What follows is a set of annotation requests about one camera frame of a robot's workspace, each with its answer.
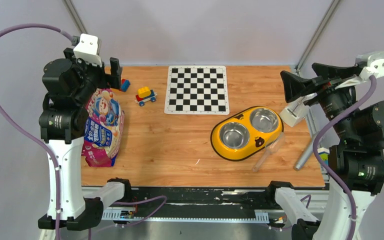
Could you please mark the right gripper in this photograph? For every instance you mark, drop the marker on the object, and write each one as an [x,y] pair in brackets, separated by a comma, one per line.
[330,76]

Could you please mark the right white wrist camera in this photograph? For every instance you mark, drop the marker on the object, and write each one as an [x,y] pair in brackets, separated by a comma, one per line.
[371,64]

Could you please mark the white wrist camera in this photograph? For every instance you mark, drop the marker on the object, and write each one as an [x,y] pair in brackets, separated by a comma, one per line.
[88,49]
[371,64]

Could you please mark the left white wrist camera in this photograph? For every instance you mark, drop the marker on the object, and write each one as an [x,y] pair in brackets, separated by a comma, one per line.
[88,49]

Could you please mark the pink pet food bag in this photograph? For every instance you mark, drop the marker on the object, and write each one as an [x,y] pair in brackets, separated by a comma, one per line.
[103,129]

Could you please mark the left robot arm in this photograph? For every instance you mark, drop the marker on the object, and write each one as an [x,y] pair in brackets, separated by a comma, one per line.
[70,83]

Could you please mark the toy block car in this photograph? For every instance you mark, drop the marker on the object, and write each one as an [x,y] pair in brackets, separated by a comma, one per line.
[145,94]

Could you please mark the green blue block toy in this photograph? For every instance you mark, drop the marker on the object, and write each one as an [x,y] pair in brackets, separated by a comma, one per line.
[324,154]

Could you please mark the clear plastic scoop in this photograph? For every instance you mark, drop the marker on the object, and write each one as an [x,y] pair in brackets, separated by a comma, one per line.
[273,146]

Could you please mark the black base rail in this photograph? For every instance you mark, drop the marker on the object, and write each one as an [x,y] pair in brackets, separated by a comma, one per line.
[198,205]

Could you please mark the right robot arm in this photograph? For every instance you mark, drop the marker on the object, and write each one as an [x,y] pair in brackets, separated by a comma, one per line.
[355,165]

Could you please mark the black white chessboard mat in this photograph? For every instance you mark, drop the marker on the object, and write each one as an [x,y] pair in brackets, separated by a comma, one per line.
[197,90]

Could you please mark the silver microphone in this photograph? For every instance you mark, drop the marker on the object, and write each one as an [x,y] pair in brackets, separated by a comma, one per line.
[306,154]

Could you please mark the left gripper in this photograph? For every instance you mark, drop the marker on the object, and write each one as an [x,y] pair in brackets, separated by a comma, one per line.
[105,78]

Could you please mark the yellow double pet bowl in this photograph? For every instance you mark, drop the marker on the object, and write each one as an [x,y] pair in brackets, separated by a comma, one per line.
[246,133]

